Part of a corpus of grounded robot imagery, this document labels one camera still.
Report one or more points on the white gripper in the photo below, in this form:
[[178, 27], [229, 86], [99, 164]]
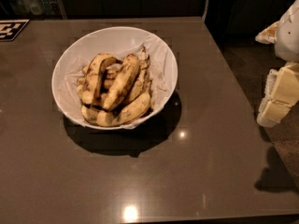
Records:
[[288, 38]]

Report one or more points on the spotted banana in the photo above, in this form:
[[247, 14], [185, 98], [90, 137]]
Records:
[[135, 110], [122, 83]]

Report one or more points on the right rear banana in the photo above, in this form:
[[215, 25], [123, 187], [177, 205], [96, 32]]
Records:
[[140, 81]]

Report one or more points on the white bowl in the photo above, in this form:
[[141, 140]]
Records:
[[121, 39]]

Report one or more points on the left curved banana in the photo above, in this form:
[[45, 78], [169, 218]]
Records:
[[89, 86]]

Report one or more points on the white bottles in background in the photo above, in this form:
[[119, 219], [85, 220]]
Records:
[[38, 8]]

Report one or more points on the black white marker tag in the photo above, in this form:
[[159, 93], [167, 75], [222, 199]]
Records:
[[10, 29]]

